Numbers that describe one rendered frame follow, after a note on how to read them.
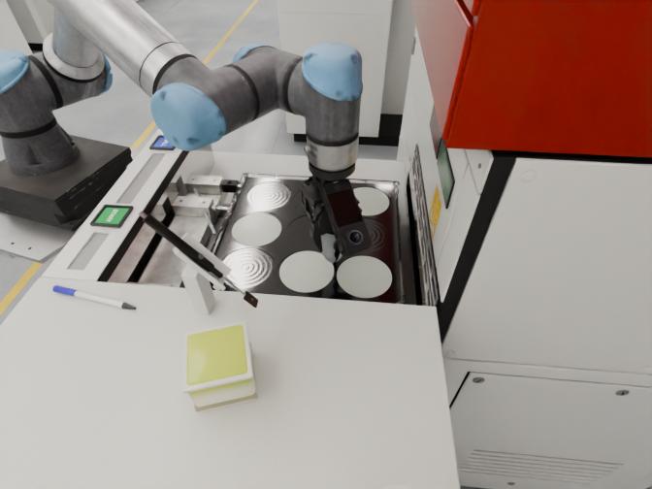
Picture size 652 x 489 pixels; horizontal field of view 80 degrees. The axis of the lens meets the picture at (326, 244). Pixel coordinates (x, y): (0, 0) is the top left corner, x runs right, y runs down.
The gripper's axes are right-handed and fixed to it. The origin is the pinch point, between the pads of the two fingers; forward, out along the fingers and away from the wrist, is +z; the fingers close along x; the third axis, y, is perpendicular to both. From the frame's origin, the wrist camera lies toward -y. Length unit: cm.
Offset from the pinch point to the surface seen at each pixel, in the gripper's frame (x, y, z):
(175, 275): 27.6, 11.7, 3.3
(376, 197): -16.9, 14.2, 1.3
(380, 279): -5.7, -6.7, 1.3
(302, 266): 5.8, 2.1, 1.2
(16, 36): 113, 402, 59
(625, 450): -52, -45, 43
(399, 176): -32.9, 28.3, 9.3
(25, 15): 109, 465, 57
